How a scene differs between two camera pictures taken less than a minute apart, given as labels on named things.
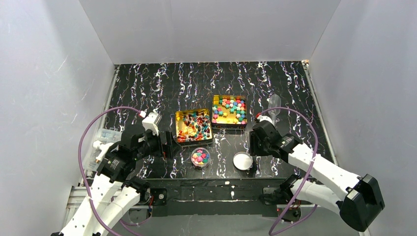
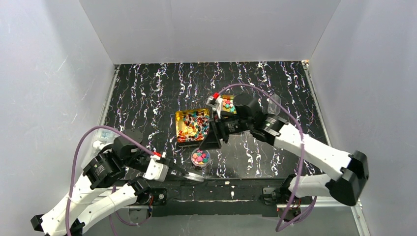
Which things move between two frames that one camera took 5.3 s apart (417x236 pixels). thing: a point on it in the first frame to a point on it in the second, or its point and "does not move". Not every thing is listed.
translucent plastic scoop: (274, 102) does not move
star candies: (200, 158) does not move
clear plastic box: (105, 135) does not move
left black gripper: (164, 143) to (171, 166)
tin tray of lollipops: (193, 126) does not move
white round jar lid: (243, 161) to (192, 176)
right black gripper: (255, 143) to (220, 130)
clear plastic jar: (200, 157) does not move
